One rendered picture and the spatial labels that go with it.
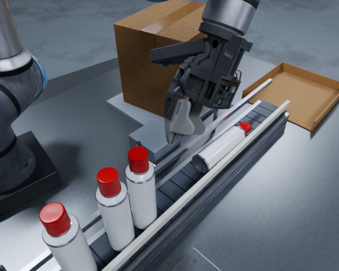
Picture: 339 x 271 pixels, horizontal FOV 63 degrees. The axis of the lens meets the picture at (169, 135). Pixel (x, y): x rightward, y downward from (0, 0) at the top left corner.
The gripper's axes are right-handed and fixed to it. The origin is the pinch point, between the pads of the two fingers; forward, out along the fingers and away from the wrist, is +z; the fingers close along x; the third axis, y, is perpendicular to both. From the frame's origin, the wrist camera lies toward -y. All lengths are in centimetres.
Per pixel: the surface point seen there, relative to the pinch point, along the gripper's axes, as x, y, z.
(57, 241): -20.5, 2.6, 14.1
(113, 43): 188, -249, 12
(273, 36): 322, -119, -64
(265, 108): 48.7, -1.6, -6.7
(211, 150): 18.7, 0.7, 4.6
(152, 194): -3.2, 3.3, 10.4
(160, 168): 4.6, -2.3, 9.2
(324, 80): 81, 5, -22
